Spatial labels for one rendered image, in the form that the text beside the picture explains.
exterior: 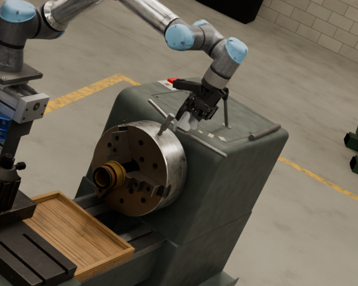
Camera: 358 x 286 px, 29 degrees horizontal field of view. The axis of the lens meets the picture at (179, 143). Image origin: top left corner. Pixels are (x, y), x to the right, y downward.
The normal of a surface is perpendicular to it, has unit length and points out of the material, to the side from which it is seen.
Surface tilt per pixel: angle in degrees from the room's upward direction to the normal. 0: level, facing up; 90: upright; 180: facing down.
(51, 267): 0
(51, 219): 0
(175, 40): 90
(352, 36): 90
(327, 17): 90
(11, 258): 0
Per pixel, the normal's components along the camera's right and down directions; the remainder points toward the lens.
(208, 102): -0.53, 0.14
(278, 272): 0.37, -0.85
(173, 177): 0.84, 0.15
